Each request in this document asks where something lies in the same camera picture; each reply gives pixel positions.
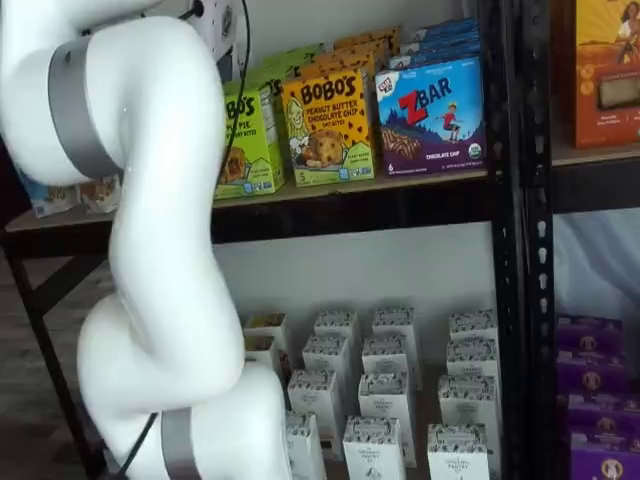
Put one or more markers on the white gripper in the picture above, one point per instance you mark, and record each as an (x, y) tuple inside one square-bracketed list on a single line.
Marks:
[(222, 25)]

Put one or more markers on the green Bobo's apple pie box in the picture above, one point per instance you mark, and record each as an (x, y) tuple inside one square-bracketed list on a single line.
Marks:
[(305, 49), (245, 145), (285, 62), (270, 87)]

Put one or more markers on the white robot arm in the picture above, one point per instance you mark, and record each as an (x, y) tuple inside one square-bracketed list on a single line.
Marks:
[(150, 125)]

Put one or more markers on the yellow Bobo's peanut butter box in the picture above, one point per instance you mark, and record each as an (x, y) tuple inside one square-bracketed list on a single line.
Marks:
[(345, 62), (370, 34), (360, 47), (325, 130)]

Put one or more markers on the long wooden shelf board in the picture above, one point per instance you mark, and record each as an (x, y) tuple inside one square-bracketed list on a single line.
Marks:
[(350, 189)]

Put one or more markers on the black metal shelf rack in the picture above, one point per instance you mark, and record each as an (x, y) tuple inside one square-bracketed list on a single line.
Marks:
[(350, 210)]

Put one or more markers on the blue purple Zbar box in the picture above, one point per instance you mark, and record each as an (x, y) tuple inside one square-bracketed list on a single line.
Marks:
[(430, 125), (445, 26), (435, 55), (440, 40)]

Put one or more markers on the yellow white granola box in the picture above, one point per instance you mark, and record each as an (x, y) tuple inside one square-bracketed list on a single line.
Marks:
[(265, 322), (257, 350)]

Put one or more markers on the white speckled pantry box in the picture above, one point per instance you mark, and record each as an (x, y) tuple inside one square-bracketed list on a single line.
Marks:
[(386, 405), (315, 400), (302, 450), (472, 357), (326, 355), (469, 400), (372, 450), (337, 327), (472, 325), (395, 322), (457, 452), (386, 356)]

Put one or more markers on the orange cardboard box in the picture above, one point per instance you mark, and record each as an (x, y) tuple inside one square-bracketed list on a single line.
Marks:
[(605, 75)]

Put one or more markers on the short wooden shelf board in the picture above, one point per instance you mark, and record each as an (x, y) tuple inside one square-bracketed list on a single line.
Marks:
[(600, 154)]

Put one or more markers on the purple snack box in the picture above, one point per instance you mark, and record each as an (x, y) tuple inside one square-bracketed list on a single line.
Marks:
[(605, 460), (590, 337), (602, 415), (590, 377)]

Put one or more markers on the granola bag with red label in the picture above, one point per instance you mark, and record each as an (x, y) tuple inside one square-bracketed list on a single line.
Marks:
[(102, 192)]

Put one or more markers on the granola bag with orange label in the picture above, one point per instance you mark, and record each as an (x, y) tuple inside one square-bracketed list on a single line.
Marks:
[(50, 197)]

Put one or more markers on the white patterned-top boxes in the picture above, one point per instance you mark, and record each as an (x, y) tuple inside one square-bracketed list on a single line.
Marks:
[(430, 360)]

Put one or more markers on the white plastic sheet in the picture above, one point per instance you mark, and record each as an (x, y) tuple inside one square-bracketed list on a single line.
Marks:
[(595, 265)]

